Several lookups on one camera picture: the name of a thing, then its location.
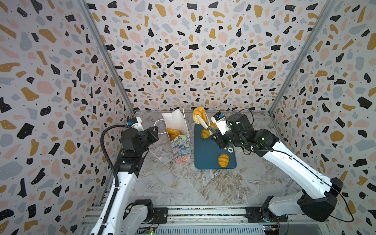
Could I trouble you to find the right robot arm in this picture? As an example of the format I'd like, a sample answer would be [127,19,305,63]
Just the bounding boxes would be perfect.
[211,112,343,222]

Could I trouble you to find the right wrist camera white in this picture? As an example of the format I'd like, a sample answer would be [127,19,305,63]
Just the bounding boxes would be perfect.
[211,111,231,135]

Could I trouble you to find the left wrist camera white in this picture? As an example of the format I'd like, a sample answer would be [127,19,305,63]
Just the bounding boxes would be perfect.
[126,117,144,132]

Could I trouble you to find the teal tray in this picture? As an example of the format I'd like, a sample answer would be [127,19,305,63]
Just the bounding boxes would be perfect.
[194,124,237,170]

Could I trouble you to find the large seeded oval bread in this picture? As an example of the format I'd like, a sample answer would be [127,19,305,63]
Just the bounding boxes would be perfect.
[167,128,182,142]

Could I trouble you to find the black corrugated cable left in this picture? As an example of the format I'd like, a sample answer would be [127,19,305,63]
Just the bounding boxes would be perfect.
[96,124,131,235]

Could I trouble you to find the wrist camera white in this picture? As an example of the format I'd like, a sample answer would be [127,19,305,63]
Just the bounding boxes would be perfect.
[211,111,231,135]
[126,117,144,132]

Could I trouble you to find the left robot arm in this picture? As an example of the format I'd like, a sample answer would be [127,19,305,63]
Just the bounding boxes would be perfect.
[91,124,159,235]

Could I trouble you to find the small striped bun top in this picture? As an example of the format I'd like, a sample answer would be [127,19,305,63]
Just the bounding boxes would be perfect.
[201,129,211,139]

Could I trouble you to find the white metal tongs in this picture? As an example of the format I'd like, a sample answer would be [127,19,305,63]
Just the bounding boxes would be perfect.
[194,115,234,153]

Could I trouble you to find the round knotted bun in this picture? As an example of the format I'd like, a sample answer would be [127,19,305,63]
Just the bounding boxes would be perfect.
[193,106,208,124]

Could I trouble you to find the rectangular pastry bread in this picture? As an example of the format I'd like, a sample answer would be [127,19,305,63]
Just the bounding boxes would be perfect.
[210,121,218,130]

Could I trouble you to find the floral paper bag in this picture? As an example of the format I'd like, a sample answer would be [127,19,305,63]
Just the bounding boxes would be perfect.
[154,108,192,164]

